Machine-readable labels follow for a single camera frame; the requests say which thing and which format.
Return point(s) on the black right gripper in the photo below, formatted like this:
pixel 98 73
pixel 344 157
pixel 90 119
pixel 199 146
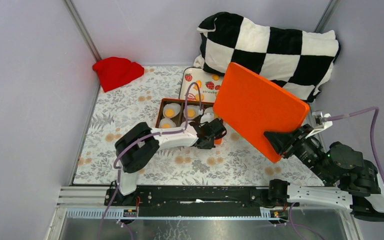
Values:
pixel 281 140

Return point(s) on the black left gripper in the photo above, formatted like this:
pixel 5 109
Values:
pixel 207 145

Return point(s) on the round yellow biscuit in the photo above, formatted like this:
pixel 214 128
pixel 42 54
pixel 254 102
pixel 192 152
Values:
pixel 165 126
pixel 191 113
pixel 169 113
pixel 199 97

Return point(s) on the orange cookie box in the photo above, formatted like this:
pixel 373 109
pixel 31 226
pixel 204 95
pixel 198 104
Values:
pixel 179 118

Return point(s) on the orange box lid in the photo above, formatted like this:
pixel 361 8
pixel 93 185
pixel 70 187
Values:
pixel 252 105

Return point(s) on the white strawberry tray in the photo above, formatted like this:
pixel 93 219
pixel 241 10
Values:
pixel 210 88

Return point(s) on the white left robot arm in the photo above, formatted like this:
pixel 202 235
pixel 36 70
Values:
pixel 138 146

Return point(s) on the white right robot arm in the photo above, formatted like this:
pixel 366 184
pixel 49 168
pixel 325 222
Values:
pixel 351 183

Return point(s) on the white paper cup liner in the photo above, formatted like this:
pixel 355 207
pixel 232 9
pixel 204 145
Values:
pixel 169 121
pixel 175 106
pixel 208 115
pixel 195 107

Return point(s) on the floral tablecloth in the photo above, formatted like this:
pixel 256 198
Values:
pixel 234 162

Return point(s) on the orange fish cookie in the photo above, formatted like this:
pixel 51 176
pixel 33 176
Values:
pixel 198 85

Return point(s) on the orange swirl cookie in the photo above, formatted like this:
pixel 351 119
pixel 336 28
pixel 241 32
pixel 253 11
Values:
pixel 215 77

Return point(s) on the black white checkered pillow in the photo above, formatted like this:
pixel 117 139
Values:
pixel 298 61

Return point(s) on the red knit hat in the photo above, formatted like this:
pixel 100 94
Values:
pixel 115 72

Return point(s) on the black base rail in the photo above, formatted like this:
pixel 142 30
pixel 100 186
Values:
pixel 157 195

